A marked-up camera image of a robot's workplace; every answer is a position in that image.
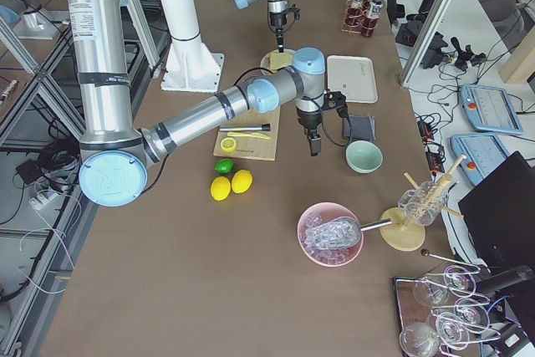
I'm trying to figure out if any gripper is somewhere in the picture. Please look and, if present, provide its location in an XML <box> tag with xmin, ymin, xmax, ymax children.
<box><xmin>268</xmin><ymin>11</ymin><xmax>287</xmax><ymax>53</ymax></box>
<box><xmin>296</xmin><ymin>108</ymin><xmax>322</xmax><ymax>156</ymax></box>

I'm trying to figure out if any bread slice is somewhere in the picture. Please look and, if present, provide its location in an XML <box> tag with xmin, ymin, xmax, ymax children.
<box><xmin>268</xmin><ymin>50</ymin><xmax>296</xmax><ymax>72</ymax></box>

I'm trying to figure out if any white round plate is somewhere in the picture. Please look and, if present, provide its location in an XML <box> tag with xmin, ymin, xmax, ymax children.
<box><xmin>261</xmin><ymin>49</ymin><xmax>296</xmax><ymax>73</ymax></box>

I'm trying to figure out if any cream rabbit tray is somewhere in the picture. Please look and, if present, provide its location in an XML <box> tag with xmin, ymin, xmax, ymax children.
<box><xmin>327</xmin><ymin>55</ymin><xmax>378</xmax><ymax>104</ymax></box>

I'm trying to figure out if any grey folded cloth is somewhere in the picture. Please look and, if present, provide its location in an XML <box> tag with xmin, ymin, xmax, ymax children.
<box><xmin>342</xmin><ymin>115</ymin><xmax>375</xmax><ymax>142</ymax></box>

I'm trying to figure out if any green bowl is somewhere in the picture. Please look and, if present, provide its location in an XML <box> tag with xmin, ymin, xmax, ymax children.
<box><xmin>345</xmin><ymin>140</ymin><xmax>383</xmax><ymax>174</ymax></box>

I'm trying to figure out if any wooden cutting board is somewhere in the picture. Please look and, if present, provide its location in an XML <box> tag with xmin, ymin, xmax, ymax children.
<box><xmin>213</xmin><ymin>108</ymin><xmax>280</xmax><ymax>161</ymax></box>

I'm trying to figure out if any right tea bottle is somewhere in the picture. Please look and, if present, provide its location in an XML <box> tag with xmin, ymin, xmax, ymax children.
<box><xmin>344</xmin><ymin>0</ymin><xmax>364</xmax><ymax>33</ymax></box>

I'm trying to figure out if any pink ice bowl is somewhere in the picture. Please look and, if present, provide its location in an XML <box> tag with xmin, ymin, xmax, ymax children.
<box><xmin>297</xmin><ymin>202</ymin><xmax>364</xmax><ymax>267</ymax></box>

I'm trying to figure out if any yellow plastic knife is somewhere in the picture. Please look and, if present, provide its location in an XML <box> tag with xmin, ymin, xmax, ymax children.
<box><xmin>227</xmin><ymin>131</ymin><xmax>271</xmax><ymax>140</ymax></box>

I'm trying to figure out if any upper whole lemon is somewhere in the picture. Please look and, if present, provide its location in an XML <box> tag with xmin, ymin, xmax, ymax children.
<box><xmin>231</xmin><ymin>170</ymin><xmax>253</xmax><ymax>194</ymax></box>

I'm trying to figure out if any whole lemon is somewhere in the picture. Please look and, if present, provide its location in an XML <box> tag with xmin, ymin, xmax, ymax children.
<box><xmin>210</xmin><ymin>176</ymin><xmax>232</xmax><ymax>201</ymax></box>
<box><xmin>231</xmin><ymin>170</ymin><xmax>253</xmax><ymax>194</ymax></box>

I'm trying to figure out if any lemon half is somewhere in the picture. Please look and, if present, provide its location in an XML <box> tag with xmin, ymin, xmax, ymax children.
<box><xmin>220</xmin><ymin>136</ymin><xmax>237</xmax><ymax>153</ymax></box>

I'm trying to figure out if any front tea bottle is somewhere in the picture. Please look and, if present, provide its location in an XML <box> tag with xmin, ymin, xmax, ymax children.
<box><xmin>360</xmin><ymin>0</ymin><xmax>383</xmax><ymax>38</ymax></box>

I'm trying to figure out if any green lime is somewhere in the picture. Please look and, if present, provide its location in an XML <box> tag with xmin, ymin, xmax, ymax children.
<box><xmin>214</xmin><ymin>158</ymin><xmax>234</xmax><ymax>175</ymax></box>

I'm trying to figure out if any steel ice scoop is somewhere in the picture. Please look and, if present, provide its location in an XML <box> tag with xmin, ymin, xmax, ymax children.
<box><xmin>317</xmin><ymin>217</ymin><xmax>392</xmax><ymax>250</ymax></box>

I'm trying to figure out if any lower whole lemon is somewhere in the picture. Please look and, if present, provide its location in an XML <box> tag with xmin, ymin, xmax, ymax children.
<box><xmin>210</xmin><ymin>176</ymin><xmax>232</xmax><ymax>201</ymax></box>

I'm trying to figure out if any glass mug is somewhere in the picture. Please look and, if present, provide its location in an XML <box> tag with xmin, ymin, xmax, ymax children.
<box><xmin>398</xmin><ymin>181</ymin><xmax>449</xmax><ymax>227</ymax></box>

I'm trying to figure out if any wooden mug tree stand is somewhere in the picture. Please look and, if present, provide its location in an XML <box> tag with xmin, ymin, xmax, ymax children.
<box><xmin>380</xmin><ymin>155</ymin><xmax>466</xmax><ymax>252</ymax></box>

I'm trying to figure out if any black monitor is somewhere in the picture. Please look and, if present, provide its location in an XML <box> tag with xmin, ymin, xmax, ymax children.
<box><xmin>459</xmin><ymin>151</ymin><xmax>534</xmax><ymax>268</ymax></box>

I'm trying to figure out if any wine glass rack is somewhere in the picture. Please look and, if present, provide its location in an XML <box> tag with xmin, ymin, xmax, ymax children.
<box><xmin>399</xmin><ymin>249</ymin><xmax>501</xmax><ymax>356</ymax></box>

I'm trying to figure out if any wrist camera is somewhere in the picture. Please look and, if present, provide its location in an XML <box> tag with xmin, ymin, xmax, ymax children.
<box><xmin>322</xmin><ymin>90</ymin><xmax>349</xmax><ymax>119</ymax></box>
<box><xmin>287</xmin><ymin>4</ymin><xmax>300</xmax><ymax>21</ymax></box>

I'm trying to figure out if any copper wire bottle rack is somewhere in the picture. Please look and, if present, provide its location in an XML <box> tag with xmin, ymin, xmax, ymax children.
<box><xmin>342</xmin><ymin>0</ymin><xmax>383</xmax><ymax>38</ymax></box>

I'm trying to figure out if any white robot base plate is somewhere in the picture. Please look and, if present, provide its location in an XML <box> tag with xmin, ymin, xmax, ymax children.
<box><xmin>161</xmin><ymin>39</ymin><xmax>225</xmax><ymax>94</ymax></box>

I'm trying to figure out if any aluminium frame post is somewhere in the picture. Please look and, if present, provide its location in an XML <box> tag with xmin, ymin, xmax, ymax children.
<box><xmin>400</xmin><ymin>0</ymin><xmax>451</xmax><ymax>88</ymax></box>

